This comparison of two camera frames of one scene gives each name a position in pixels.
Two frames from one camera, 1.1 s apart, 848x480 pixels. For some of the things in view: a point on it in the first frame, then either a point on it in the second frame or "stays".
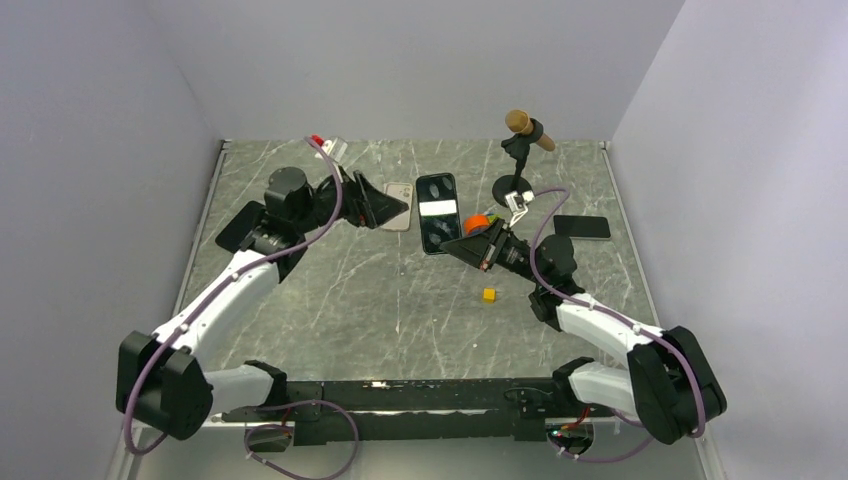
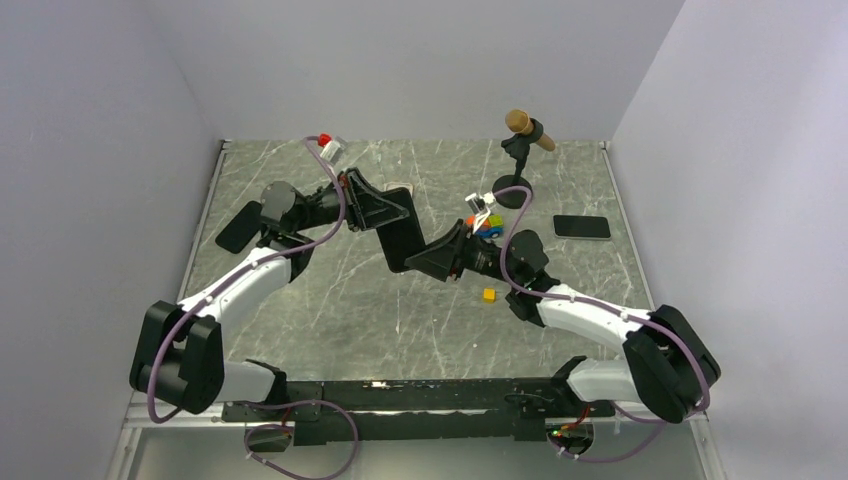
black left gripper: x=379 y=207 stays
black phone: x=439 y=211 to x=402 y=238
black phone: x=233 y=237 stays
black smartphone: x=582 y=227 stays
